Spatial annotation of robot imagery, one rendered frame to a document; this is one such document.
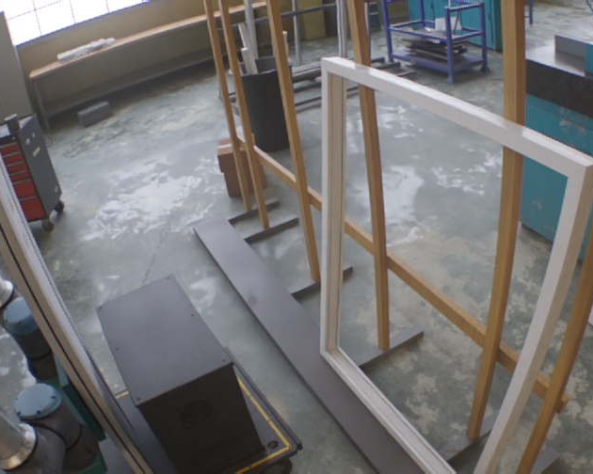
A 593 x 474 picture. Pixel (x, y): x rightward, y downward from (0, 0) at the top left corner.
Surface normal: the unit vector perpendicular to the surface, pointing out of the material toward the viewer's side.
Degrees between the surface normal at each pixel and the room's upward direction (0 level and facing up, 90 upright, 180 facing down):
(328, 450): 0
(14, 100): 90
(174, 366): 0
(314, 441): 0
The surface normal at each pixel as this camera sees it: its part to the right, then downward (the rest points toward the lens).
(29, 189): 0.11, 0.52
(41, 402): -0.15, -0.88
